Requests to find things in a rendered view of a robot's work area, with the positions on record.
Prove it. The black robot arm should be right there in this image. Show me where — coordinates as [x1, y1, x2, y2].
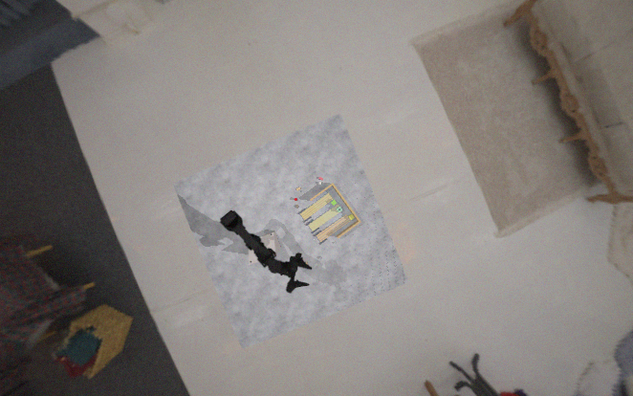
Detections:
[220, 210, 299, 274]

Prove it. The pale yellow strip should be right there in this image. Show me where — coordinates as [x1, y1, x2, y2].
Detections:
[308, 216, 326, 231]

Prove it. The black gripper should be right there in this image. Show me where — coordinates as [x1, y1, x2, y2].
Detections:
[279, 253, 312, 294]

